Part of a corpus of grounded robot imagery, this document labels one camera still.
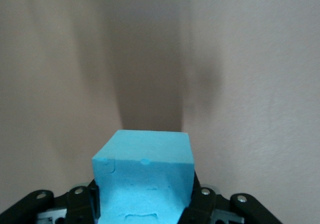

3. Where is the brown table mat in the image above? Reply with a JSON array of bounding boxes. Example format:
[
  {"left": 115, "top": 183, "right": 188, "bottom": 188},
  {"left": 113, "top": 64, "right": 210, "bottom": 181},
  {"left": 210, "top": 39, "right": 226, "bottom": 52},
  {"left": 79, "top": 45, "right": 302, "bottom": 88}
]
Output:
[{"left": 0, "top": 0, "right": 320, "bottom": 224}]

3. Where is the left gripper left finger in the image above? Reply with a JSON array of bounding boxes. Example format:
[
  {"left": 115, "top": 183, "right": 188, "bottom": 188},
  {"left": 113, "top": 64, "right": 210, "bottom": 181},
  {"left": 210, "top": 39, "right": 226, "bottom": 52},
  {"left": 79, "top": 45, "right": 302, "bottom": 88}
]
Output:
[{"left": 0, "top": 181, "right": 101, "bottom": 224}]

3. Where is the blue foam cube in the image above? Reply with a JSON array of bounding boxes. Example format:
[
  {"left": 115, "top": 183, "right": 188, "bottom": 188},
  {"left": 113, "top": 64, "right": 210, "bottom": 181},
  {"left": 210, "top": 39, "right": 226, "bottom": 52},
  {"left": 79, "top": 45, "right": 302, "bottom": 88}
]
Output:
[{"left": 91, "top": 129, "right": 196, "bottom": 224}]

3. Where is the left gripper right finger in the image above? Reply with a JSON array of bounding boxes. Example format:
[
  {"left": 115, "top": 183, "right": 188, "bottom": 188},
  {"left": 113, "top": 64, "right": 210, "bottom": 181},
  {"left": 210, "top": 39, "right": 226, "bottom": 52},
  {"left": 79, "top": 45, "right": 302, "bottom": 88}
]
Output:
[{"left": 179, "top": 174, "right": 284, "bottom": 224}]

